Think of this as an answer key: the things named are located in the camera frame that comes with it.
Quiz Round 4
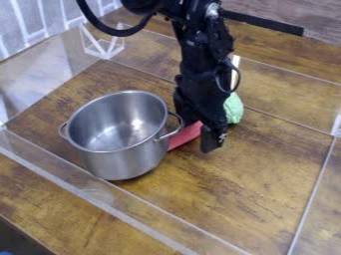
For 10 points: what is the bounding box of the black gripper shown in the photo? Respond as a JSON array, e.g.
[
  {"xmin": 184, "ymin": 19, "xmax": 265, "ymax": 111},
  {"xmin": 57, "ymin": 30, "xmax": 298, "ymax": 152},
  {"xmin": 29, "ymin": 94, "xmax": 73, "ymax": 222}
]
[{"xmin": 172, "ymin": 33, "xmax": 233, "ymax": 153}]

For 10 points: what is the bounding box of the pink handled metal spoon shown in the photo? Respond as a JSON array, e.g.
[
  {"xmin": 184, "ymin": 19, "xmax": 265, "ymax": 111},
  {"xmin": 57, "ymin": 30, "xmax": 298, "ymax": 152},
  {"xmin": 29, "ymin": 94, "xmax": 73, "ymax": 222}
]
[{"xmin": 168, "ymin": 122, "xmax": 202, "ymax": 150}]

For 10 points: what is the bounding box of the stainless steel pot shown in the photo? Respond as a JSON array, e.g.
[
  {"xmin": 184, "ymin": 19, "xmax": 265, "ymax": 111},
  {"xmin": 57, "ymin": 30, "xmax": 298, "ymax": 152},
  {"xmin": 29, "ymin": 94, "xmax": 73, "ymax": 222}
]
[{"xmin": 59, "ymin": 90, "xmax": 179, "ymax": 180}]

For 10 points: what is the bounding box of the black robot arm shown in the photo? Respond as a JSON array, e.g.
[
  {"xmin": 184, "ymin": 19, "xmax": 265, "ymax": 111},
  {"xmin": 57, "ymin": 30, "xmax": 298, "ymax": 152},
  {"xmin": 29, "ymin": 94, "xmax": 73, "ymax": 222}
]
[{"xmin": 122, "ymin": 0, "xmax": 239, "ymax": 153}]

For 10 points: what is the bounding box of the green bitter gourd toy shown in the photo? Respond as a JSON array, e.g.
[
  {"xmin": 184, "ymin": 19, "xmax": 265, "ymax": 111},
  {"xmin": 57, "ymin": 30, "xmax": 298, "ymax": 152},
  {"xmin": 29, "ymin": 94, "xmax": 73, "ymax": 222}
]
[{"xmin": 223, "ymin": 93, "xmax": 243, "ymax": 125}]

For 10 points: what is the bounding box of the clear acrylic enclosure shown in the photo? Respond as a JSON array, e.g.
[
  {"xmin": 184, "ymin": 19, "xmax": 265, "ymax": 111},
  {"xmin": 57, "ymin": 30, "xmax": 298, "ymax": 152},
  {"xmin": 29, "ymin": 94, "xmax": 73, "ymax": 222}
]
[{"xmin": 0, "ymin": 30, "xmax": 341, "ymax": 255}]

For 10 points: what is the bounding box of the clear acrylic corner bracket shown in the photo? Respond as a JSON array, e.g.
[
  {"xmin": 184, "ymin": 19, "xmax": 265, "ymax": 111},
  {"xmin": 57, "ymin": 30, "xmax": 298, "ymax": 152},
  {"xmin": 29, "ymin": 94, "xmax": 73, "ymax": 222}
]
[{"xmin": 79, "ymin": 24, "xmax": 126, "ymax": 60}]

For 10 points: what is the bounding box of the black wall strip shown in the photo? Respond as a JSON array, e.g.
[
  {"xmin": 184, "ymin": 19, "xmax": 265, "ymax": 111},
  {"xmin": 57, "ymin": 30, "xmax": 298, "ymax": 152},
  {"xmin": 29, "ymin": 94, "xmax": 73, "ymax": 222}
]
[{"xmin": 219, "ymin": 10, "xmax": 303, "ymax": 37}]

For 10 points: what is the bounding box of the black cable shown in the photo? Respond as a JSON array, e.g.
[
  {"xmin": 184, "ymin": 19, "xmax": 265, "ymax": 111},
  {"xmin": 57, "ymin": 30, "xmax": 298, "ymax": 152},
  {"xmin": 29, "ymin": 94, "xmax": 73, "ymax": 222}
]
[{"xmin": 75, "ymin": 0, "xmax": 158, "ymax": 38}]

